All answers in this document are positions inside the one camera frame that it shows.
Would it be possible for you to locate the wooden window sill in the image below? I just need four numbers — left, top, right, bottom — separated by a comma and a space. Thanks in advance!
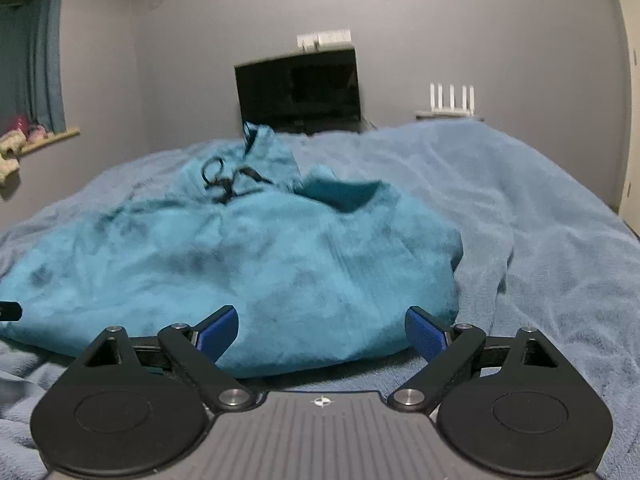
17, 126, 81, 157

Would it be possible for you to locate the teal mottled zip jacket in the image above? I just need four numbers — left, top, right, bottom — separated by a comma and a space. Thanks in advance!
0, 121, 463, 378

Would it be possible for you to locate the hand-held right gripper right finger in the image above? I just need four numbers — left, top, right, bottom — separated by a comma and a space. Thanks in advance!
389, 306, 568, 411

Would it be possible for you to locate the white power strip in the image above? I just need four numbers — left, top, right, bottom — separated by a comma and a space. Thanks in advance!
296, 29, 352, 54

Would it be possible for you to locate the teal curtain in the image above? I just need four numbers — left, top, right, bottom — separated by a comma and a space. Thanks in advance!
0, 0, 67, 133

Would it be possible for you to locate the black monitor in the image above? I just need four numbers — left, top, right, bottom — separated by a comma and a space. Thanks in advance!
234, 46, 362, 136

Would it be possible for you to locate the cream fleece garment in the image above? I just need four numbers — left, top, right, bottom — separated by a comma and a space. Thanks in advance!
0, 129, 27, 187

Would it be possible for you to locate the white router with antennas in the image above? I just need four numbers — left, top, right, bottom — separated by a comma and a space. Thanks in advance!
429, 82, 476, 117

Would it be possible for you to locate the blue fleece blanket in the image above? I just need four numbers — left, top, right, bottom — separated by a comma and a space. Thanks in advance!
0, 117, 640, 480

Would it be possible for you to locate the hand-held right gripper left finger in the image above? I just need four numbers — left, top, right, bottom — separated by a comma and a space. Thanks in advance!
75, 305, 256, 411

